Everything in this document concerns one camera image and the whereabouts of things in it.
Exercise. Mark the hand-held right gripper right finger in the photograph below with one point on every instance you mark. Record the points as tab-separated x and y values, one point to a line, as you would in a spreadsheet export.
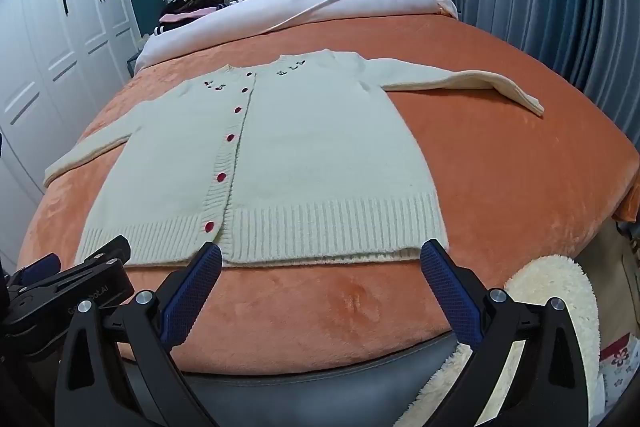
450	292

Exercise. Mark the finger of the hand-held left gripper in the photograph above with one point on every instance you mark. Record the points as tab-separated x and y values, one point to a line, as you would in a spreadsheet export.
42	267
112	254

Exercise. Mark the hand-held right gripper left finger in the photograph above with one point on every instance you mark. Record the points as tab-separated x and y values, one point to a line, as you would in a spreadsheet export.
192	292

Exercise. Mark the cream knit cardigan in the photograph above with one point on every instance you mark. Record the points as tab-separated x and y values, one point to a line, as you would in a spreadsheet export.
310	157

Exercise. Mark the cream fluffy rug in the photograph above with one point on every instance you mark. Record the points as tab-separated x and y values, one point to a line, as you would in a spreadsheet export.
545	277

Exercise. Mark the orange plush blanket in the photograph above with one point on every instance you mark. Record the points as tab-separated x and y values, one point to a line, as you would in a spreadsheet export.
500	182

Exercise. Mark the white wardrobe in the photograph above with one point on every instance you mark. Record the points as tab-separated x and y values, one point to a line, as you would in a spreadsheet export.
30	107

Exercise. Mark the floral patterned bag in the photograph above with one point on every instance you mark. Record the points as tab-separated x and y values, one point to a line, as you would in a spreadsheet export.
615	372

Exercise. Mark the white duvet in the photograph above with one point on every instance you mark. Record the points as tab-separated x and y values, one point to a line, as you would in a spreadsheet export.
300	7

